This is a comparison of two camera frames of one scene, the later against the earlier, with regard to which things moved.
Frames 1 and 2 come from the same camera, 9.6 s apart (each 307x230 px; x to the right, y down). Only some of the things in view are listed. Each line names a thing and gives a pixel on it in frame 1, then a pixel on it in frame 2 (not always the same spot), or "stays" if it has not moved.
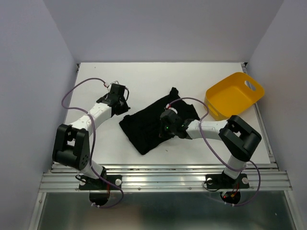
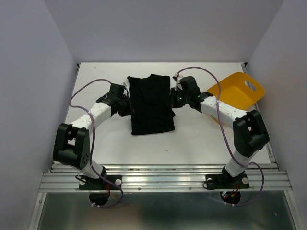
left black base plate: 90,184 stays
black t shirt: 141,127 -> 150,103
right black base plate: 223,181 stays
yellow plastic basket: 232,96 stays
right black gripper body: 166,131 -> 186,97
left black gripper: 124,109 stays
